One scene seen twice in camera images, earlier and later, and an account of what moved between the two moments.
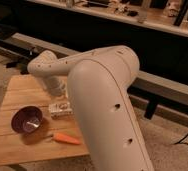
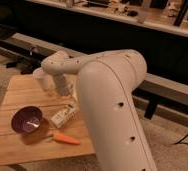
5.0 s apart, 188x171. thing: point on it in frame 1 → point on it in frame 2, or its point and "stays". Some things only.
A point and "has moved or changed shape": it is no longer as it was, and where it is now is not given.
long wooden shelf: (176, 17) stays
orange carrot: (61, 138) stays
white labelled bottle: (61, 111) has moved or changed shape
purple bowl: (27, 119) stays
